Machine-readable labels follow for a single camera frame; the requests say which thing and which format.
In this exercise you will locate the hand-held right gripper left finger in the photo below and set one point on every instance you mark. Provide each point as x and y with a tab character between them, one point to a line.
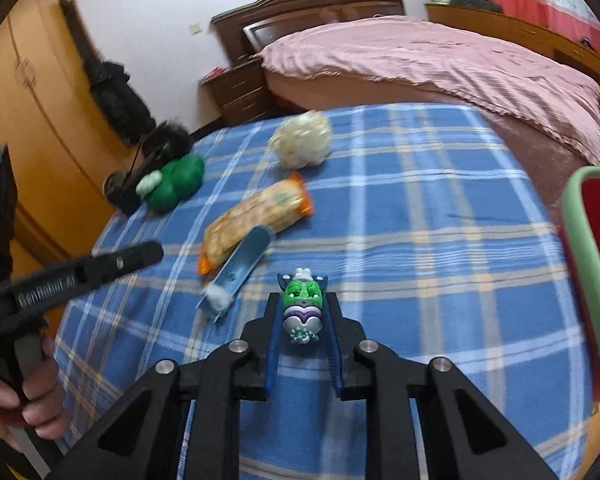
274	355

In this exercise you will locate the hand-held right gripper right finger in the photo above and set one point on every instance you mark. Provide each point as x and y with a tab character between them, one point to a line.
336	360

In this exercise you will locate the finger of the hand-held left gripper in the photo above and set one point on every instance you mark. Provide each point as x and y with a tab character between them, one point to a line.
105	265

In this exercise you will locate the green dragon toy figure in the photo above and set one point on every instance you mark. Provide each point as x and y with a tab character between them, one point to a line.
302	300

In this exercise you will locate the person's left hand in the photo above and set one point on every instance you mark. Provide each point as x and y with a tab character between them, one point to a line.
45	410

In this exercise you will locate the green and white lumpy toy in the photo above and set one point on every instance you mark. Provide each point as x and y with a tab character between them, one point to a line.
180	180

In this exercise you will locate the yellow cracker packet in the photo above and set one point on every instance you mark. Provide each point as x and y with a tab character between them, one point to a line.
260	215

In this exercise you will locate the black dumbbell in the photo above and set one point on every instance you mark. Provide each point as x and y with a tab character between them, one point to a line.
170	137

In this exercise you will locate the light wooden wardrobe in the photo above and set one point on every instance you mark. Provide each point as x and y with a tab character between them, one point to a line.
30	85

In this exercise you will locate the black hanging clothing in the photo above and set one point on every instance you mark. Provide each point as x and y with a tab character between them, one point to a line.
115	100

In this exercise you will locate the blue plaid cloth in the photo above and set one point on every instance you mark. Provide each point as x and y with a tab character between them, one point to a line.
430	210

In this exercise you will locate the white crumpled paper ball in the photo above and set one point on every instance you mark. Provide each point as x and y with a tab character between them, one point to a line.
300	140

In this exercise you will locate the red item on nightstand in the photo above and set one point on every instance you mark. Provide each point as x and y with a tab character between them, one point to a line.
214	73

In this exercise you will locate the dark wooden nightstand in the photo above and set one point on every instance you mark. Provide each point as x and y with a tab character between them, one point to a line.
240	90

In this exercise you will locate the pink striped bedspread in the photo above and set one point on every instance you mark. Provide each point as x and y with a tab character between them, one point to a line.
430	65

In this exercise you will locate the dark wooden bed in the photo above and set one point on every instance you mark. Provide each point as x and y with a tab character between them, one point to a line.
305	0

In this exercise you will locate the long wooden sideboard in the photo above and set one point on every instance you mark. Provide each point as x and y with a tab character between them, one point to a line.
505	22

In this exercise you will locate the dark clothing pile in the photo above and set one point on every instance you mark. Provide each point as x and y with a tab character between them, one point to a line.
477	2

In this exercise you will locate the small black item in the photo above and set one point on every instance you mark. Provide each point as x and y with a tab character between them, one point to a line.
588	41

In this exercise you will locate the white wall socket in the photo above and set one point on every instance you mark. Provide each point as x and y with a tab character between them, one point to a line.
195	29

